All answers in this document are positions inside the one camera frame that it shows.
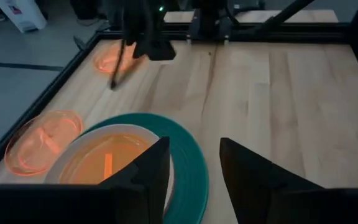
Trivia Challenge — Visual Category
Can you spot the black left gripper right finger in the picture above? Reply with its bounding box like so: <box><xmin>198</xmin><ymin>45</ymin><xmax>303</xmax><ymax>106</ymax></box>
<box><xmin>221</xmin><ymin>138</ymin><xmax>323</xmax><ymax>224</ymax></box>

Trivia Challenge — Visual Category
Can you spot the black aluminium frame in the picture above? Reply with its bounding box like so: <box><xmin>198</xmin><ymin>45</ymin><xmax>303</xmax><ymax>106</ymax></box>
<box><xmin>0</xmin><ymin>0</ymin><xmax>358</xmax><ymax>184</ymax></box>

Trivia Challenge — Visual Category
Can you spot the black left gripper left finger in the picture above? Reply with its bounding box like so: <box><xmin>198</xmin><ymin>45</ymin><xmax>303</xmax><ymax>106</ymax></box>
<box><xmin>99</xmin><ymin>136</ymin><xmax>172</xmax><ymax>224</ymax></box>

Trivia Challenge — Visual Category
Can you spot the orange translucent small plate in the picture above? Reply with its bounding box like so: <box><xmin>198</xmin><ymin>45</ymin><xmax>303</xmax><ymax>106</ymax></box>
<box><xmin>93</xmin><ymin>42</ymin><xmax>145</xmax><ymax>76</ymax></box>
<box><xmin>4</xmin><ymin>109</ymin><xmax>84</xmax><ymax>177</ymax></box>
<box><xmin>59</xmin><ymin>133</ymin><xmax>155</xmax><ymax>185</ymax></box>

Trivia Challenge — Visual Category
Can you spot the beige plastic plate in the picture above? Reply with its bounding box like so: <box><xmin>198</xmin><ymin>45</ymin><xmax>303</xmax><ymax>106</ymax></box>
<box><xmin>44</xmin><ymin>123</ymin><xmax>175</xmax><ymax>215</ymax></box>

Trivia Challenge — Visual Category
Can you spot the teal large plate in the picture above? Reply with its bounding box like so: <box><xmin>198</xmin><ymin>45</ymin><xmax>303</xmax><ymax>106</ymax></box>
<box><xmin>81</xmin><ymin>112</ymin><xmax>210</xmax><ymax>224</ymax></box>

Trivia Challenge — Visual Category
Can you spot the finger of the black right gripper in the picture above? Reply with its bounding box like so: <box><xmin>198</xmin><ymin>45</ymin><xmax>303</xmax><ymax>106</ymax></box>
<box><xmin>110</xmin><ymin>40</ymin><xmax>127</xmax><ymax>90</ymax></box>

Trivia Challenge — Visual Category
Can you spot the white box with label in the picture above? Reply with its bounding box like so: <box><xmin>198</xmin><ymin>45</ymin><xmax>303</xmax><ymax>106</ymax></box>
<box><xmin>0</xmin><ymin>0</ymin><xmax>48</xmax><ymax>34</ymax></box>

